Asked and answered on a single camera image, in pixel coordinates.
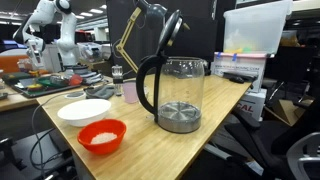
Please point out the grey folded cloth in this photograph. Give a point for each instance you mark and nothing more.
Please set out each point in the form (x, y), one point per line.
(99, 92)

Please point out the translucent pink plastic cup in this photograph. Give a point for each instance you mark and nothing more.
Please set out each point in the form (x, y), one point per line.
(130, 93)

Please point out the black office chair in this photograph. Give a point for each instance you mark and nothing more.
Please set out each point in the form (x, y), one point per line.
(283, 151)

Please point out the clear plastic storage bin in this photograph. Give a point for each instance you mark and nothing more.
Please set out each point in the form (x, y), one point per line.
(256, 29)

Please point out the white ceramic bowl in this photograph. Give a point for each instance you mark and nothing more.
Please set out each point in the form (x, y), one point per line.
(84, 112)

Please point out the black tray with items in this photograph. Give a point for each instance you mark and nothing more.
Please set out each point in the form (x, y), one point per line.
(31, 87)

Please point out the red bowl with rice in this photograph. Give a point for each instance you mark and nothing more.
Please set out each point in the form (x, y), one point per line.
(103, 136)

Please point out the clear pepper grinder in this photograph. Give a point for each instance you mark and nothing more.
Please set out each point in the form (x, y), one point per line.
(117, 74)

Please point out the white cardboard box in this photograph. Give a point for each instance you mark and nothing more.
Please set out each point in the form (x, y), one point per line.
(252, 65)

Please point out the glass electric kettle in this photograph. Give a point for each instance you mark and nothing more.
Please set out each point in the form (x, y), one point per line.
(178, 83)

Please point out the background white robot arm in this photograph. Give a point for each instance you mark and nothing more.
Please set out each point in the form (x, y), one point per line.
(51, 20)

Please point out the black computer monitor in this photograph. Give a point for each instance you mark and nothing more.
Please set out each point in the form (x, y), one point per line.
(199, 41)

